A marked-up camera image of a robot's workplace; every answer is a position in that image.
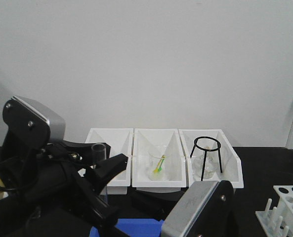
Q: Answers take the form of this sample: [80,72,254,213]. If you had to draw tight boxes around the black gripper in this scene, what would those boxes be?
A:
[0,141,128,237]

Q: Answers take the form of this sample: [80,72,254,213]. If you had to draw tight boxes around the clear glass test tube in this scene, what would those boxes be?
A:
[91,144,109,205]

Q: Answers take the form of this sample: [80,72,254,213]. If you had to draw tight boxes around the robot arm link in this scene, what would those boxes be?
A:
[1,96,65,160]
[132,180,248,237]

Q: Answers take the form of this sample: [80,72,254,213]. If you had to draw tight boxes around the white test tube rack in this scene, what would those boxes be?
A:
[255,185,293,237]

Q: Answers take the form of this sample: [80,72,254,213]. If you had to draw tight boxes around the left white storage bin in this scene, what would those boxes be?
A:
[85,128,133,195]

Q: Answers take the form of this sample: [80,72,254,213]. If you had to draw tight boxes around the white storage bin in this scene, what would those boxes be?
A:
[85,128,133,195]
[132,128,187,193]
[178,129,244,189]

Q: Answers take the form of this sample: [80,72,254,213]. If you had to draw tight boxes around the middle white storage bin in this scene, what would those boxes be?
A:
[132,128,187,193]

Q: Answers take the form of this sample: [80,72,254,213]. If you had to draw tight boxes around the yellow green plastic spoons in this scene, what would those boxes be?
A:
[153,155,166,173]

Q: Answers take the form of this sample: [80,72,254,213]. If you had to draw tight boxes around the beaker in middle bin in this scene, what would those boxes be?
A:
[147,145,172,181]

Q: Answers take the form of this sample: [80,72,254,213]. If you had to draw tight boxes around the blue plastic tray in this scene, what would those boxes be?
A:
[89,218,165,237]

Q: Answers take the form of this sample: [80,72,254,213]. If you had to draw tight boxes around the glass flask in right bin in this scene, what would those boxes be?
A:
[191,148,216,181]

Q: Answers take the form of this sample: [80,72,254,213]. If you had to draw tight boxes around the right white storage bin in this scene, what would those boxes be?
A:
[178,129,244,189]

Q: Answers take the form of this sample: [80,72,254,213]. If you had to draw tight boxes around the black wire tripod stand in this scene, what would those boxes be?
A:
[190,136,223,181]

